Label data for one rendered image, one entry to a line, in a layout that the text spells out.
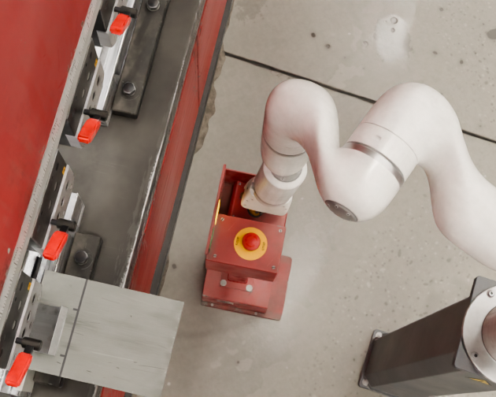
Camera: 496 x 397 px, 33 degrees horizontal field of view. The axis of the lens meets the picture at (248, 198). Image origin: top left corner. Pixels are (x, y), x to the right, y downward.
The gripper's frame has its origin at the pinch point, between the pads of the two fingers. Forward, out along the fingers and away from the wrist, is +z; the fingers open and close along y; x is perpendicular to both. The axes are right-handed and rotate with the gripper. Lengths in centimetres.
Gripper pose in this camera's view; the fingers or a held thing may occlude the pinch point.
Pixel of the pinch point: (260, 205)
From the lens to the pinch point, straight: 184.9
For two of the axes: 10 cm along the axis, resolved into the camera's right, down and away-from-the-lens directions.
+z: -1.3, 2.4, 9.6
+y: 9.7, 2.2, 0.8
